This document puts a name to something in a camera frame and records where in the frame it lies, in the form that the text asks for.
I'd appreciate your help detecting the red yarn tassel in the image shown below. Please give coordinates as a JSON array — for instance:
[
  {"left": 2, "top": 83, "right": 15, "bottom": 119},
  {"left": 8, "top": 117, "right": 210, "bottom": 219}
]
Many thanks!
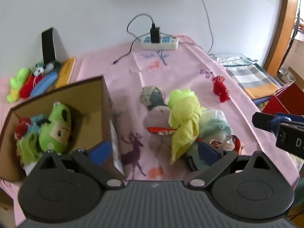
[{"left": 212, "top": 75, "right": 230, "bottom": 103}]

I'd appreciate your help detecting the folded plaid cloth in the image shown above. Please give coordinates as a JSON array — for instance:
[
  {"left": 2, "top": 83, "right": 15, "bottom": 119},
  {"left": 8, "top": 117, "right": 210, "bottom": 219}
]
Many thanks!
[{"left": 223, "top": 63, "right": 279, "bottom": 100}]

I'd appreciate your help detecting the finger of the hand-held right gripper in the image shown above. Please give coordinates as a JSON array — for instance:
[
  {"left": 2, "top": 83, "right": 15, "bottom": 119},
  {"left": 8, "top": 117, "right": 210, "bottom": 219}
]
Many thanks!
[
  {"left": 252, "top": 112, "right": 304, "bottom": 134},
  {"left": 275, "top": 122, "right": 304, "bottom": 155}
]

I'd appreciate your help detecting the yellow-green plush toy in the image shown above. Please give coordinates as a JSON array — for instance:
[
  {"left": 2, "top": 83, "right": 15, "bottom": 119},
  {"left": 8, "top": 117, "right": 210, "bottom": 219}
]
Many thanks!
[{"left": 167, "top": 89, "right": 202, "bottom": 165}]

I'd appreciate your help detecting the white power cord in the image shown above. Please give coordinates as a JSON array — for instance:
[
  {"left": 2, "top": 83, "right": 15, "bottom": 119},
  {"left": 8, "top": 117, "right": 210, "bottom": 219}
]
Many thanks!
[{"left": 177, "top": 0, "right": 214, "bottom": 55}]

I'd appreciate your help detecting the metal pot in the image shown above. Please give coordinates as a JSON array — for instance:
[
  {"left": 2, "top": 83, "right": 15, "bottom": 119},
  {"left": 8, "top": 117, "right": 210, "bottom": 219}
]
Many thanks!
[{"left": 277, "top": 66, "right": 296, "bottom": 83}]

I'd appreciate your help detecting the black phone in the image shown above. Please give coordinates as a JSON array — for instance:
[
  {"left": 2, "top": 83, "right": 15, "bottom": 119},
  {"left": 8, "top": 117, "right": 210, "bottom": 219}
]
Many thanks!
[{"left": 41, "top": 28, "right": 56, "bottom": 63}]

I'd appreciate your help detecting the red and white tasseled charm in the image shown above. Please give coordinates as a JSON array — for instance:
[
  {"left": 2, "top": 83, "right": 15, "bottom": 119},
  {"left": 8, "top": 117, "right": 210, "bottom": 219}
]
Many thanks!
[{"left": 210, "top": 134, "right": 245, "bottom": 156}]

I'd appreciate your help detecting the clear plastic packet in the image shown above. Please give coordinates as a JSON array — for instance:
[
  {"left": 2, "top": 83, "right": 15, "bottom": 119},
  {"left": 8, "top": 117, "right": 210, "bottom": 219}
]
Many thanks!
[{"left": 209, "top": 52, "right": 258, "bottom": 65}]

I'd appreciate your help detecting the pink printed blanket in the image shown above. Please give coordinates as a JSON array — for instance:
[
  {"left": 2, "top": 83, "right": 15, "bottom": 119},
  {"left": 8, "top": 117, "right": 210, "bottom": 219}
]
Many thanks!
[{"left": 0, "top": 34, "right": 300, "bottom": 228}]

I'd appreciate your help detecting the wooden door frame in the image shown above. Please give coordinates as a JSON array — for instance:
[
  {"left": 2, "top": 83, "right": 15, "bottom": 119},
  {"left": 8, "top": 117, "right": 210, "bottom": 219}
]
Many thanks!
[{"left": 262, "top": 0, "right": 301, "bottom": 73}]

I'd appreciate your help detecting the black charger plug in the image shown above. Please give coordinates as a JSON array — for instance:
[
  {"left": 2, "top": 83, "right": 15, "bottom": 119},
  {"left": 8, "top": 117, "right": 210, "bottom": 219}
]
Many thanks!
[{"left": 150, "top": 22, "right": 161, "bottom": 44}]

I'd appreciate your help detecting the green frog plush toy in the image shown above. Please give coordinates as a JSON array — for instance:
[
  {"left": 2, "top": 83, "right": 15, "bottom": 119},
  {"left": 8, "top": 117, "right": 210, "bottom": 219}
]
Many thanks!
[{"left": 39, "top": 102, "right": 72, "bottom": 154}]

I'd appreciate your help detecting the white power strip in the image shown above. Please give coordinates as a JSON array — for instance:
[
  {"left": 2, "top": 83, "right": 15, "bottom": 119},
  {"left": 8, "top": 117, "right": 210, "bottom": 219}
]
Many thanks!
[{"left": 140, "top": 35, "right": 180, "bottom": 51}]

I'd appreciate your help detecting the yellow book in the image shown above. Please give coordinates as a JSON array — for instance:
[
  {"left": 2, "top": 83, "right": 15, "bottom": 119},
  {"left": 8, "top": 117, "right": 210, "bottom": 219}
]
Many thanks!
[{"left": 55, "top": 57, "right": 77, "bottom": 88}]

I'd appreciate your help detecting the brown cardboard box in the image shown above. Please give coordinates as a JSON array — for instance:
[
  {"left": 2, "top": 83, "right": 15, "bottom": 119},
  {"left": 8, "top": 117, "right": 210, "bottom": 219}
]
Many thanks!
[{"left": 0, "top": 75, "right": 126, "bottom": 183}]

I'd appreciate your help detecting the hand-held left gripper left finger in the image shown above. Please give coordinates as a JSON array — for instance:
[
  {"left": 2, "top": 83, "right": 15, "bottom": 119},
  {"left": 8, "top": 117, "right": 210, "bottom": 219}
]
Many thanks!
[{"left": 38, "top": 141, "right": 126, "bottom": 190}]

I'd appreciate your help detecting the grey patterned sock ball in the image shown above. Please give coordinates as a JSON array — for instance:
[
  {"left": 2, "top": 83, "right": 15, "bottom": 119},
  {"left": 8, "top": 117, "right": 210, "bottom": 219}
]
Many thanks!
[{"left": 139, "top": 85, "right": 168, "bottom": 111}]

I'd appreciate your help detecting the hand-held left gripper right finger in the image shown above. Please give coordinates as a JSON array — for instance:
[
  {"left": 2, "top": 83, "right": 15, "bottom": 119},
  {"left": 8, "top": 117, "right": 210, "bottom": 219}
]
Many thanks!
[{"left": 187, "top": 142, "right": 274, "bottom": 191}]

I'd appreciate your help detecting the flat brown carton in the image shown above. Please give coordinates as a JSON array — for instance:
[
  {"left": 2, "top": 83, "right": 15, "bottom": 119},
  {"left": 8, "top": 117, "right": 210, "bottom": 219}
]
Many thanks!
[{"left": 287, "top": 66, "right": 304, "bottom": 86}]

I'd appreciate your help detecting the neon green plush toy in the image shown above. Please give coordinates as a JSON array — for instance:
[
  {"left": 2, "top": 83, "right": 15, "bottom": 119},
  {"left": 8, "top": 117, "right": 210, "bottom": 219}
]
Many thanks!
[{"left": 6, "top": 68, "right": 30, "bottom": 103}]

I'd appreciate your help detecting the black charger cable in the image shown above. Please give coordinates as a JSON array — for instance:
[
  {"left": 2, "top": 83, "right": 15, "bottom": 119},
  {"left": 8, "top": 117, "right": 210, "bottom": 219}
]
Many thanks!
[{"left": 112, "top": 14, "right": 157, "bottom": 65}]

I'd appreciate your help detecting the red box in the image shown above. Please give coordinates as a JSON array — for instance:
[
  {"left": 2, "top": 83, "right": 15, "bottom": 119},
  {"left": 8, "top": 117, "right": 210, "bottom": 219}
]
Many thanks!
[{"left": 261, "top": 82, "right": 304, "bottom": 117}]

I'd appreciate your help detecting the red plush toy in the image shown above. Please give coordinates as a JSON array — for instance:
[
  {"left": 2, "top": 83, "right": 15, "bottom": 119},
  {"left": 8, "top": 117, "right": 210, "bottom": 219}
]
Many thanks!
[{"left": 19, "top": 75, "right": 43, "bottom": 99}]

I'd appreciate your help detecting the teal cloth with black label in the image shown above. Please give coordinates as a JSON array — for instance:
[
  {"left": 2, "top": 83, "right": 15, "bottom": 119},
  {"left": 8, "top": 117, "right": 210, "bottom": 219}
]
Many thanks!
[{"left": 183, "top": 142, "right": 214, "bottom": 173}]

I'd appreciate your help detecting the mauve plush teddy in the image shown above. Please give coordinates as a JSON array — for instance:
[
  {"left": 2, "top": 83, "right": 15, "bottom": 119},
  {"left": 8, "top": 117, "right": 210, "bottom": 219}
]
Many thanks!
[{"left": 142, "top": 106, "right": 181, "bottom": 158}]

